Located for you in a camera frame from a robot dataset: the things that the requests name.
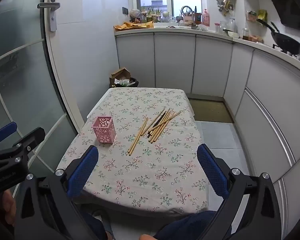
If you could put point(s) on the white bowl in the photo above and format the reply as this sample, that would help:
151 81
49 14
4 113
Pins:
233 33

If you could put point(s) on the curved metal faucet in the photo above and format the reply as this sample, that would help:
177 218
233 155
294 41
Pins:
192 22

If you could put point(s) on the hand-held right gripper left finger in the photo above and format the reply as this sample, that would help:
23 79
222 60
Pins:
82 172

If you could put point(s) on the brown utensil box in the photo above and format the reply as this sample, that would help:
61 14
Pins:
197 18

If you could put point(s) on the pile of wooden chopsticks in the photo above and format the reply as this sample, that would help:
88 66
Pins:
158 131

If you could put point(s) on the white kitchen countertop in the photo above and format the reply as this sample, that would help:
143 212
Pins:
180 30

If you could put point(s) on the floral tablecloth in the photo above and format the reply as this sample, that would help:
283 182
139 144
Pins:
140 175

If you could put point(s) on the black wok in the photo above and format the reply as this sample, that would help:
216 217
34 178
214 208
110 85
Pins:
287 43

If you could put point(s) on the black chopstick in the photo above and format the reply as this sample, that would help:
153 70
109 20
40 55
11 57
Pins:
156 123

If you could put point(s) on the brown paper bags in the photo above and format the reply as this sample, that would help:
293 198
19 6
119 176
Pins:
132 26

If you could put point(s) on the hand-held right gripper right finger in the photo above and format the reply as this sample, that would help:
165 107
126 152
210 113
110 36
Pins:
212 172

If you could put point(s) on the black wall socket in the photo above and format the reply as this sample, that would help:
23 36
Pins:
125 10

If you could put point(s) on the brown cardboard box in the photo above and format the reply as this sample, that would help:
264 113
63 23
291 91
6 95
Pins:
121 73

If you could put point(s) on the olive floor mat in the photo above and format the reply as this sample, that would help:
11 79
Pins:
210 110

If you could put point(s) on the person's leg in blue pants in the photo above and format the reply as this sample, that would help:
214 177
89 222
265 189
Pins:
185 227

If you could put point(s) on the pink detergent bottle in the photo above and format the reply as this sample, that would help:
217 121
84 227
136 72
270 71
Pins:
206 18

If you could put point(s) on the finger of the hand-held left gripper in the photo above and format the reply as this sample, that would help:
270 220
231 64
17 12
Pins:
6 130
30 137

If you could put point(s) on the pink perforated chopstick holder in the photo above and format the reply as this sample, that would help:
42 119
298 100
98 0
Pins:
103 132

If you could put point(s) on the frosted glass door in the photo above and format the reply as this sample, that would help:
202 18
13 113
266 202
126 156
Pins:
20 67

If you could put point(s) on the person's left hand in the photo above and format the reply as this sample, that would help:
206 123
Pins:
10 207

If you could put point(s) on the white kitchen cabinets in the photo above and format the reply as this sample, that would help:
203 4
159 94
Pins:
215 62

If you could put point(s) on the clear glass jar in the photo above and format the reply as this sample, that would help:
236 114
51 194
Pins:
232 25

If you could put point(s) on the potted windowsill plants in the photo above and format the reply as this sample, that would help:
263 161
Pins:
151 16

